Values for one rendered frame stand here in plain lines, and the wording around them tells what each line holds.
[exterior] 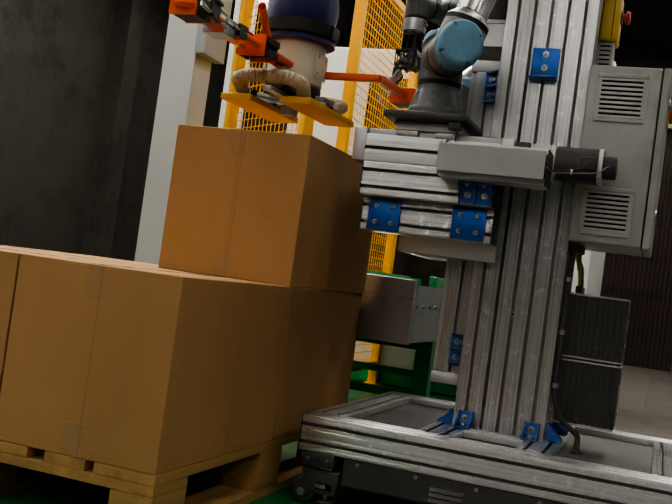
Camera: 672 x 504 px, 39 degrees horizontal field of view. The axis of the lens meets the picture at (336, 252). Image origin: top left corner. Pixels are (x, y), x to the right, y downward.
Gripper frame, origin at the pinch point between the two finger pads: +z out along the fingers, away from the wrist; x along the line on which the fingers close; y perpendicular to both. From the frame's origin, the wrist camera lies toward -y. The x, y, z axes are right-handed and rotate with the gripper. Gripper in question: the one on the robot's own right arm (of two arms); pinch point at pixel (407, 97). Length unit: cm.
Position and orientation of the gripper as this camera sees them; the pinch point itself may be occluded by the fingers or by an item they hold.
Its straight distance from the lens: 305.5
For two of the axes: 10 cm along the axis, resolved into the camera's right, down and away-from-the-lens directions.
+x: 9.2, 1.2, -3.7
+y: -3.6, -0.7, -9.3
